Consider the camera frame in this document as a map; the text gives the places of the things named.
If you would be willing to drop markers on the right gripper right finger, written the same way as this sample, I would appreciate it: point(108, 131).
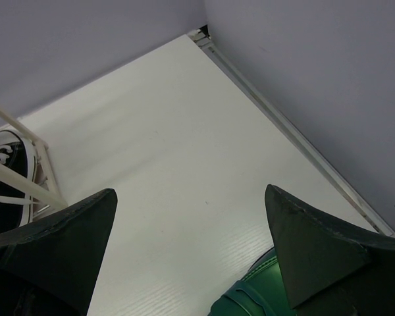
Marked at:
point(329, 266)

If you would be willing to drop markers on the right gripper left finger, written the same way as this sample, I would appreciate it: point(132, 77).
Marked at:
point(50, 266)

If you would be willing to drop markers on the cream shoe rack chrome bars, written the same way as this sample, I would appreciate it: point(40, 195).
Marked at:
point(44, 188)

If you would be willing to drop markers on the teal velvet shoe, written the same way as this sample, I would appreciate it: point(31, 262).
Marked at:
point(259, 292)

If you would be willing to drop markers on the black sneaker right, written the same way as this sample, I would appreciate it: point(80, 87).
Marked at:
point(18, 164)

